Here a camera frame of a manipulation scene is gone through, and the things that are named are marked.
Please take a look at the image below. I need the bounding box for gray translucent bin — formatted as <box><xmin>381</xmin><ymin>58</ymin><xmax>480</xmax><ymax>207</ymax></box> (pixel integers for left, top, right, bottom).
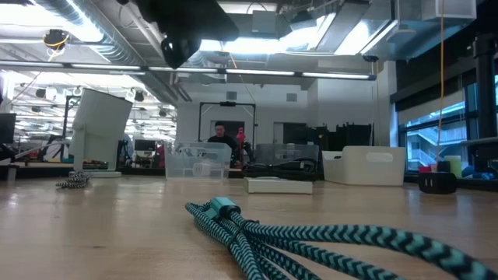
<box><xmin>254</xmin><ymin>142</ymin><xmax>321</xmax><ymax>166</ymax></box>

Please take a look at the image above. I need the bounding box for white plastic bin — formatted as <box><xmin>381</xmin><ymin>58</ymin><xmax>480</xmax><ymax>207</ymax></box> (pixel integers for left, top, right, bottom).
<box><xmin>321</xmin><ymin>145</ymin><xmax>407</xmax><ymax>187</ymax></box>

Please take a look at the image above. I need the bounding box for white flat box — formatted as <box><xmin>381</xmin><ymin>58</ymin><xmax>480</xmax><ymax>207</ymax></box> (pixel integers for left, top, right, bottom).
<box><xmin>244</xmin><ymin>177</ymin><xmax>314</xmax><ymax>195</ymax></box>

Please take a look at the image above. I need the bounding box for teal braided cable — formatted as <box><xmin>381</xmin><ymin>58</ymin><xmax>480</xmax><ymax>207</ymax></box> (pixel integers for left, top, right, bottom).
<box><xmin>184</xmin><ymin>197</ymin><xmax>498</xmax><ymax>280</ymax></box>

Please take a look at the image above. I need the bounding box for clear plastic bin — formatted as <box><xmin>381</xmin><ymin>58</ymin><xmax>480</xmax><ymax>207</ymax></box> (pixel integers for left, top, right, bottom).
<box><xmin>163</xmin><ymin>140</ymin><xmax>233</xmax><ymax>181</ymax></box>

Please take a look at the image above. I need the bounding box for yellow cable coil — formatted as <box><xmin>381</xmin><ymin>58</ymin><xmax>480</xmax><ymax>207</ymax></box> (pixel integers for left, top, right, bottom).
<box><xmin>41</xmin><ymin>27</ymin><xmax>72</xmax><ymax>63</ymax></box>

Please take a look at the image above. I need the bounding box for person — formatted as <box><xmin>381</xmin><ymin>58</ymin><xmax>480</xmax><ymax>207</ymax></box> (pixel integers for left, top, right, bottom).
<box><xmin>206</xmin><ymin>121</ymin><xmax>242</xmax><ymax>168</ymax></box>

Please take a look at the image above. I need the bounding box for white power adapter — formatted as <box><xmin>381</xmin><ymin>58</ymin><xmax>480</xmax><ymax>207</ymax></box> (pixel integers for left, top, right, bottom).
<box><xmin>192</xmin><ymin>162</ymin><xmax>214</xmax><ymax>179</ymax></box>

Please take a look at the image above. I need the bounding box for small background monitor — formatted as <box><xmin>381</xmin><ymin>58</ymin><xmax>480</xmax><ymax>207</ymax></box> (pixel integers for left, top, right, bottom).
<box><xmin>133</xmin><ymin>138</ymin><xmax>157</xmax><ymax>153</ymax></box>

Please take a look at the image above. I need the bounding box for long light bar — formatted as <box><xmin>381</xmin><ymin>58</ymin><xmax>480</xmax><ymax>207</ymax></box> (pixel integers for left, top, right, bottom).
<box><xmin>0</xmin><ymin>60</ymin><xmax>377</xmax><ymax>82</ymax></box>

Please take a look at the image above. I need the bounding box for white round container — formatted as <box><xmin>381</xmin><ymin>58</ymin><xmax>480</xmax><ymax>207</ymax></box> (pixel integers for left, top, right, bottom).
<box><xmin>68</xmin><ymin>88</ymin><xmax>134</xmax><ymax>179</ymax></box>

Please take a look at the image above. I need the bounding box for black charger cube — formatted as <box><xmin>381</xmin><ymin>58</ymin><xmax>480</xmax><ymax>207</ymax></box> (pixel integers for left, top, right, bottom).
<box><xmin>418</xmin><ymin>170</ymin><xmax>459</xmax><ymax>195</ymax></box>

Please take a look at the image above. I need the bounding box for yellow-green cup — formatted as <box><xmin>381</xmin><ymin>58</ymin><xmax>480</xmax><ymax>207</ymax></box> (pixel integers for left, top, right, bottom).
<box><xmin>444</xmin><ymin>155</ymin><xmax>463</xmax><ymax>179</ymax></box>

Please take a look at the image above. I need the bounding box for black background rig frame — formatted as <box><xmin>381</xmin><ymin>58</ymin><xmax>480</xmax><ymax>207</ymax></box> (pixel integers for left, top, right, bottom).
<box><xmin>197</xmin><ymin>100</ymin><xmax>258</xmax><ymax>151</ymax></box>

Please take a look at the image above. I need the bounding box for pink figure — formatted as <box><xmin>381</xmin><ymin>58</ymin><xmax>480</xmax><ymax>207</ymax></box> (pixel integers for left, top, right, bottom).
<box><xmin>235</xmin><ymin>126</ymin><xmax>247</xmax><ymax>152</ymax></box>

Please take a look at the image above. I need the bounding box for black-white braided cable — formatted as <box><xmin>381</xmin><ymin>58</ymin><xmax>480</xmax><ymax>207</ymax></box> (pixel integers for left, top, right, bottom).
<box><xmin>55</xmin><ymin>170</ymin><xmax>93</xmax><ymax>191</ymax></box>

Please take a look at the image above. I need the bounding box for black frame post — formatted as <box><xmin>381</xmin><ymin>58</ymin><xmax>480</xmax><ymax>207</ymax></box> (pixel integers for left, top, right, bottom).
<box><xmin>473</xmin><ymin>0</ymin><xmax>498</xmax><ymax>174</ymax></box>

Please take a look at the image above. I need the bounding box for left arm's black gripper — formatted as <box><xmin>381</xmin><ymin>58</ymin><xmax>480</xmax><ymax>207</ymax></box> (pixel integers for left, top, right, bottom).
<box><xmin>134</xmin><ymin>0</ymin><xmax>240</xmax><ymax>70</ymax></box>

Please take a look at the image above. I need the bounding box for black smooth cable bundle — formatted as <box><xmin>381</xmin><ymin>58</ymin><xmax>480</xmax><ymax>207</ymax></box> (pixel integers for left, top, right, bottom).
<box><xmin>240</xmin><ymin>156</ymin><xmax>320</xmax><ymax>182</ymax></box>

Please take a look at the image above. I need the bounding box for black monitor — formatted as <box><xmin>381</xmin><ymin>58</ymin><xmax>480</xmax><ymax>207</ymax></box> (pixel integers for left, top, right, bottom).
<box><xmin>0</xmin><ymin>112</ymin><xmax>17</xmax><ymax>145</ymax></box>

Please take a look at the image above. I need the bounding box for dark background desk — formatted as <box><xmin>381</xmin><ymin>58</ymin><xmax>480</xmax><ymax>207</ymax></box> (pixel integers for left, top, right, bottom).
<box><xmin>0</xmin><ymin>161</ymin><xmax>75</xmax><ymax>180</ymax></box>

